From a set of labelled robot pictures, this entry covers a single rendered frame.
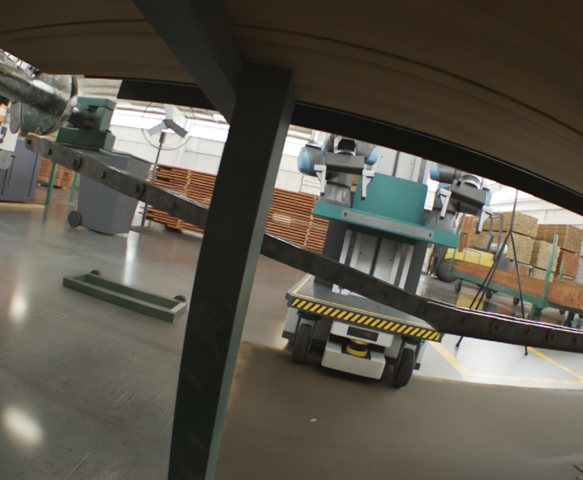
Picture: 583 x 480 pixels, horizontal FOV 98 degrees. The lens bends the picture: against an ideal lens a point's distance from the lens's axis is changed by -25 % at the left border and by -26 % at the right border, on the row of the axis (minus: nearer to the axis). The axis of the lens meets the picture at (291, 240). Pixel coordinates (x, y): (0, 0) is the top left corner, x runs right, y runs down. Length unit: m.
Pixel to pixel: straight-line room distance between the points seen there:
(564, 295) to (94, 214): 5.72
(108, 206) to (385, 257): 3.13
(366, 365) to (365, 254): 0.56
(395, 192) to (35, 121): 1.44
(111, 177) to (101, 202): 3.53
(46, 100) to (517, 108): 0.70
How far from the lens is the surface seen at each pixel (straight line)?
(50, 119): 0.69
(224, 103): 0.40
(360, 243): 1.66
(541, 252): 14.19
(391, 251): 1.72
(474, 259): 9.65
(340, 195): 1.49
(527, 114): 0.36
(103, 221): 4.08
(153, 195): 0.52
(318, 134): 1.49
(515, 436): 1.54
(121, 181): 0.55
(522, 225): 13.55
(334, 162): 1.14
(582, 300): 4.98
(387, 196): 1.64
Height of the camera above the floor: 0.62
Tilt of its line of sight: 3 degrees down
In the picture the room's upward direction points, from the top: 13 degrees clockwise
